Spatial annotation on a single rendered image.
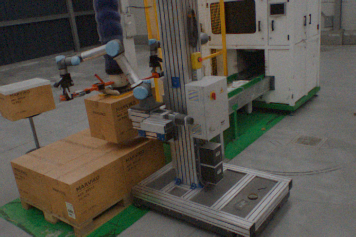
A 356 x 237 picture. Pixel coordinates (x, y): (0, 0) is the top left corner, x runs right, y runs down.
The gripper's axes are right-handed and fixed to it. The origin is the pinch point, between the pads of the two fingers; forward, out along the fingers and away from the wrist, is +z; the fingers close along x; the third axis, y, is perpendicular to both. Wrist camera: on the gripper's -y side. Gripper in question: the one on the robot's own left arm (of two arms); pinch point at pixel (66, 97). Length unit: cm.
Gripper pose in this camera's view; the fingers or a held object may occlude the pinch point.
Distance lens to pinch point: 329.0
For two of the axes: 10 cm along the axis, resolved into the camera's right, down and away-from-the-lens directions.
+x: -7.7, -1.3, 6.3
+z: 1.2, 9.4, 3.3
